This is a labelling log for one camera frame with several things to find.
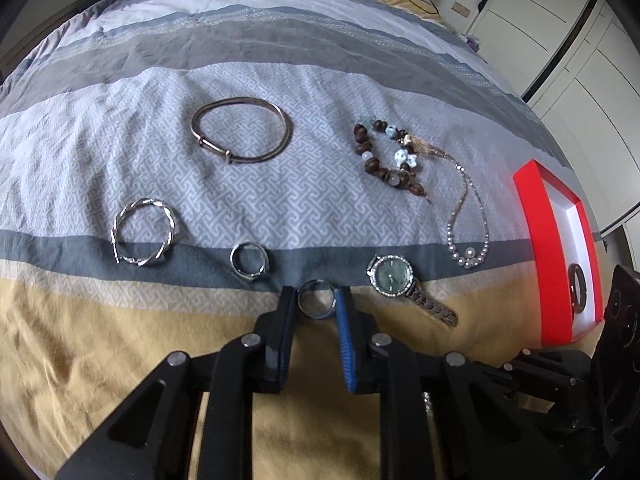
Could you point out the small purple item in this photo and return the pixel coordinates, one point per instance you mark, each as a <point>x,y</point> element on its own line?
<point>472,43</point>

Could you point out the green dial silver wristwatch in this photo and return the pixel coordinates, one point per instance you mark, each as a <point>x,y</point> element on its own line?
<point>393,272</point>

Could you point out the red jewelry box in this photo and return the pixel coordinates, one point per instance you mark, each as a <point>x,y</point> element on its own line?
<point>537,220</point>

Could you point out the wall socket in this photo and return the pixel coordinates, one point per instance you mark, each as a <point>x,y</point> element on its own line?
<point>461,9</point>

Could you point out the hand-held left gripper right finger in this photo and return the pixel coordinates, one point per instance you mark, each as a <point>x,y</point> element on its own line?
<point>345,342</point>

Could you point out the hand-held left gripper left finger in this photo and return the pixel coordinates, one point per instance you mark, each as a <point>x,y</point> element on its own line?
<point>287,332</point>

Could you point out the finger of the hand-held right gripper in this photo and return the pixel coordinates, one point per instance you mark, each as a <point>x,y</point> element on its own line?
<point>550,375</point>

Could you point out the striped bed blanket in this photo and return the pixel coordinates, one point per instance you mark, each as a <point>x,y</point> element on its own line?
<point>250,210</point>

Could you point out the smooth silver bangle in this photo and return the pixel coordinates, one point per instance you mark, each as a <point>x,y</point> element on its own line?
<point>227,155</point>

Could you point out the dark bangle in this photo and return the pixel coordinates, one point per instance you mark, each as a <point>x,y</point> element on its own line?
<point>574,290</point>

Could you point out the white wardrobe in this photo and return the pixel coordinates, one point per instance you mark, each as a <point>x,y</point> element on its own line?
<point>550,20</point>

